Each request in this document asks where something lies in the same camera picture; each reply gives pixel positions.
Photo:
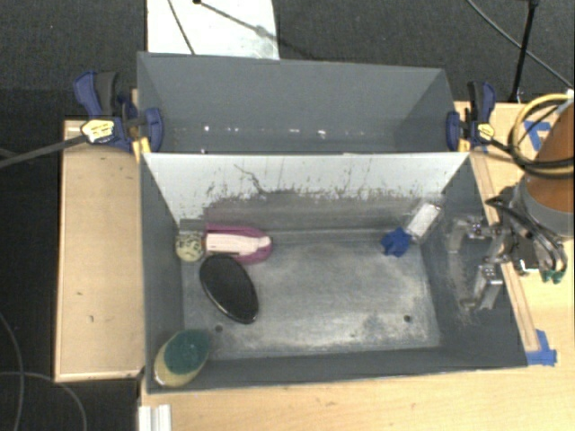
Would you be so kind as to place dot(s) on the yellow and green sponge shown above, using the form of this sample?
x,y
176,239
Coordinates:
x,y
182,359

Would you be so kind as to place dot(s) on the pale wood flat board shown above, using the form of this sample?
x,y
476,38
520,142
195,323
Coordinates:
x,y
101,258

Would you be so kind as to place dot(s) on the purple and pink toy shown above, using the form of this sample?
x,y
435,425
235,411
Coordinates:
x,y
238,243

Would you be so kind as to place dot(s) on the grey metal bin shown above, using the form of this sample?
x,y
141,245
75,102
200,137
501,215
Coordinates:
x,y
314,294

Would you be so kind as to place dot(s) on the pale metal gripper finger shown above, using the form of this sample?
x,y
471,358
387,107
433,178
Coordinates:
x,y
469,231
487,285

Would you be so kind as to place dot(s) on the clear spray bottle blue head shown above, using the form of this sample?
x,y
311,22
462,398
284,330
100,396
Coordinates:
x,y
420,225

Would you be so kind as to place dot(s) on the pale spotted ball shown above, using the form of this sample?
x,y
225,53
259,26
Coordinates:
x,y
189,247

